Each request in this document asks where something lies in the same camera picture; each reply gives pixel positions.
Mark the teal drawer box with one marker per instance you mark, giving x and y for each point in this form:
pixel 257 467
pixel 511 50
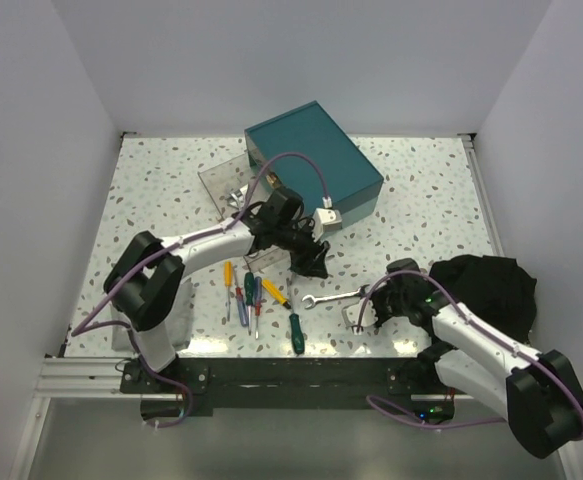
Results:
pixel 321 158

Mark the yellow handled screwdriver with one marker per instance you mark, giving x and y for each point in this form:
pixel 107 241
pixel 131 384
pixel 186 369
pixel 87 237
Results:
pixel 228 274

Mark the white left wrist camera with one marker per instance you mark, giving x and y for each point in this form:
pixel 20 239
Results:
pixel 326 221

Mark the aluminium frame rail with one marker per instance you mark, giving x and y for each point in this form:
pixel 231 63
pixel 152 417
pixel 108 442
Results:
pixel 75 378

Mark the dark green screwdriver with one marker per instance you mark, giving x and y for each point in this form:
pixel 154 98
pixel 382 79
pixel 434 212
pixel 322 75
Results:
pixel 249 288

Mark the red handled adjustable wrench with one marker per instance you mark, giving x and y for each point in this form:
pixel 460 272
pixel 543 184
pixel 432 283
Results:
pixel 236 198

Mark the black cloth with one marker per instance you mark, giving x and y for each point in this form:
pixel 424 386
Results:
pixel 496 289

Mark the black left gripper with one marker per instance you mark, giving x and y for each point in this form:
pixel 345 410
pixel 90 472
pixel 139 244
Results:
pixel 311 261

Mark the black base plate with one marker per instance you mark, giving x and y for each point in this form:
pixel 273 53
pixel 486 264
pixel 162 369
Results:
pixel 298 383

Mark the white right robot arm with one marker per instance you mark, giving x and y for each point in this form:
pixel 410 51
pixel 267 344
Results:
pixel 536 393

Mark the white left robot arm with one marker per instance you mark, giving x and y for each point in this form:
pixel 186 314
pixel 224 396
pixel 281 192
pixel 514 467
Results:
pixel 144 283

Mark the long green handled screwdriver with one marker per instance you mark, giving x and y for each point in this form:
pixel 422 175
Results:
pixel 297 337

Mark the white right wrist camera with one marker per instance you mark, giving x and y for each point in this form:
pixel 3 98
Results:
pixel 357 318

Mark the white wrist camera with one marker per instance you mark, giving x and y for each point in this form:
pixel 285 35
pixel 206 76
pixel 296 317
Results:
pixel 326 221
pixel 357 318

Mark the yellow black screwdriver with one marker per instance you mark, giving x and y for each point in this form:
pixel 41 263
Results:
pixel 276 294

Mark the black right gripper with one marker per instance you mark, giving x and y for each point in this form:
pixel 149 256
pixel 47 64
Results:
pixel 374 298

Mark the silver end spanner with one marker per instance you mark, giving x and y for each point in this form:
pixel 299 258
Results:
pixel 310 301

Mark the blue handled screwdriver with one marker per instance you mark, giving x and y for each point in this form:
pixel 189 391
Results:
pixel 257 305

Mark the grey cloth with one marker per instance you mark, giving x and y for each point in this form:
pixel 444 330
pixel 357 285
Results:
pixel 178 322

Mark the clear plastic drawer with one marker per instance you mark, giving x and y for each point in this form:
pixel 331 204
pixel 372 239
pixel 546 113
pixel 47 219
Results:
pixel 218 182

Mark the small red screwdriver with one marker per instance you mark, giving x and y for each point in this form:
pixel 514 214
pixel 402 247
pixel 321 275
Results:
pixel 241 307

